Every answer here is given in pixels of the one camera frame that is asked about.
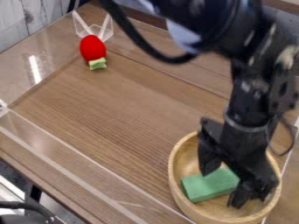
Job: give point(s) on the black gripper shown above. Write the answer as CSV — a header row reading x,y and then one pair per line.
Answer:
x,y
242,151

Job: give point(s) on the green rectangular block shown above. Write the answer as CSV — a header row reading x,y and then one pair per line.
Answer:
x,y
202,188

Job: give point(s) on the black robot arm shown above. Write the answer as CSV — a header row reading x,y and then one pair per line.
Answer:
x,y
241,30

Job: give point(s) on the brown wooden bowl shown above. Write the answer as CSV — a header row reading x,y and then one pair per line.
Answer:
x,y
212,211

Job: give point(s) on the black table leg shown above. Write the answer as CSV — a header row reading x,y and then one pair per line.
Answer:
x,y
37,193

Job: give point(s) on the red plush strawberry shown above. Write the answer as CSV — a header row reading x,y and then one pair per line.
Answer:
x,y
94,52

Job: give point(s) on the clear acrylic corner bracket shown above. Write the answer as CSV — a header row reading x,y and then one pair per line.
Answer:
x,y
103,31

